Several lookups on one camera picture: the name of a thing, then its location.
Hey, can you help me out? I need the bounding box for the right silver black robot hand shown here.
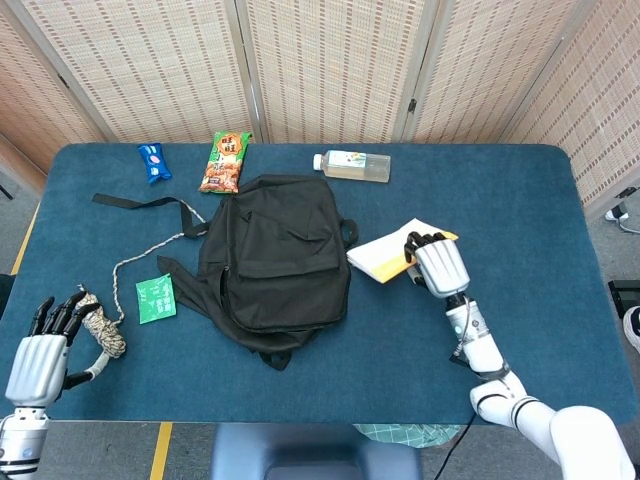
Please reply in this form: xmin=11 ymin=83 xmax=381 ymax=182
xmin=403 ymin=230 xmax=471 ymax=300

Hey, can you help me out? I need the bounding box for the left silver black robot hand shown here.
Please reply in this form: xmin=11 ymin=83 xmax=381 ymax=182
xmin=4 ymin=290 xmax=112 ymax=406

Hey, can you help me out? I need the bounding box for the white and yellow book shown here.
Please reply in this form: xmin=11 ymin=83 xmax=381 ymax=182
xmin=345 ymin=216 xmax=460 ymax=285

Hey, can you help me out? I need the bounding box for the black backpack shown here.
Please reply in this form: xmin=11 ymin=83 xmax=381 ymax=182
xmin=91 ymin=173 xmax=361 ymax=372

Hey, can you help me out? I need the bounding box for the black object at floor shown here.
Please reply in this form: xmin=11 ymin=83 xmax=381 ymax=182
xmin=0 ymin=273 xmax=16 ymax=321

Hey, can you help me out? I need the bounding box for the clear drink bottle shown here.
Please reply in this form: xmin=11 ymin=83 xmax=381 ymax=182
xmin=312 ymin=149 xmax=392 ymax=184

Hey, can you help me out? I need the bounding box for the green sachet packet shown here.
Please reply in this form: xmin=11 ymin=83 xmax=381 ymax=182
xmin=135 ymin=273 xmax=178 ymax=326

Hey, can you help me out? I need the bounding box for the green checkered cloth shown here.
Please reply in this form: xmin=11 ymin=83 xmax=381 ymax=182
xmin=353 ymin=423 xmax=464 ymax=450

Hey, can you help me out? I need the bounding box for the black box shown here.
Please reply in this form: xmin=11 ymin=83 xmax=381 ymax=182
xmin=607 ymin=279 xmax=640 ymax=316

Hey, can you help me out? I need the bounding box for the white black sneaker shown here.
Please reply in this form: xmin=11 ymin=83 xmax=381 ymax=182
xmin=622 ymin=305 xmax=640 ymax=356

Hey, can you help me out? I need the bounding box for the blue grey robot torso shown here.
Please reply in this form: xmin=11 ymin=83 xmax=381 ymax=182
xmin=209 ymin=423 xmax=424 ymax=480

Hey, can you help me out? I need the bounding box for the blue cookie packet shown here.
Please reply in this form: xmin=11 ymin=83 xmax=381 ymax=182
xmin=136 ymin=142 xmax=174 ymax=187

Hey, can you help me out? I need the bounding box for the green orange snack bag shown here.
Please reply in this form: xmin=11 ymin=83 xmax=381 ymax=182
xmin=198 ymin=130 xmax=254 ymax=195

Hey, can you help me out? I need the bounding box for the woven folding screen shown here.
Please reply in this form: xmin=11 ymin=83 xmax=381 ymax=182
xmin=0 ymin=0 xmax=640 ymax=209

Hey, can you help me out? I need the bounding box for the braided white rope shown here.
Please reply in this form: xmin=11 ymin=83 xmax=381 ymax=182
xmin=75 ymin=198 xmax=207 ymax=359

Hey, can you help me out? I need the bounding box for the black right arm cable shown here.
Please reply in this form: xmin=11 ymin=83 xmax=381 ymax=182
xmin=442 ymin=413 xmax=477 ymax=480

